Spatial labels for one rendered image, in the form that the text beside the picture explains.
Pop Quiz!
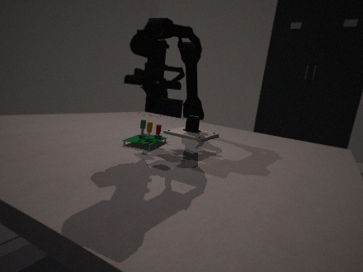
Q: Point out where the green circuit board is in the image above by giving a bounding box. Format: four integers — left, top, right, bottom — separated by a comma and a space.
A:
122, 120, 167, 150

